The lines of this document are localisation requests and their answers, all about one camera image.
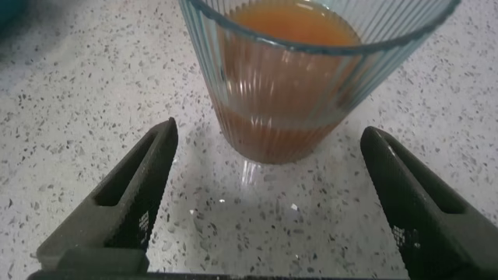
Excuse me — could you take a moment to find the teal square plastic basin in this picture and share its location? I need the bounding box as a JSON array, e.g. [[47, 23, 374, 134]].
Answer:
[[0, 0, 29, 25]]

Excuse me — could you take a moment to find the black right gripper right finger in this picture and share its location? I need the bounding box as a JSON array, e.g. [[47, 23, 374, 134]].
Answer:
[[359, 125, 498, 280]]

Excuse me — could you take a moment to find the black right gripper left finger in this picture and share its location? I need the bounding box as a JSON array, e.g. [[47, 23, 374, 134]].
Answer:
[[36, 117, 180, 273]]

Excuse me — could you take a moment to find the orange brown liquid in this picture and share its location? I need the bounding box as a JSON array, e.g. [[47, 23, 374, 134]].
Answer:
[[212, 0, 363, 166]]

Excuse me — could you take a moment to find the ribbed clear blue cup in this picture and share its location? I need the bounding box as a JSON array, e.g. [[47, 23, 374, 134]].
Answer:
[[177, 0, 463, 166]]

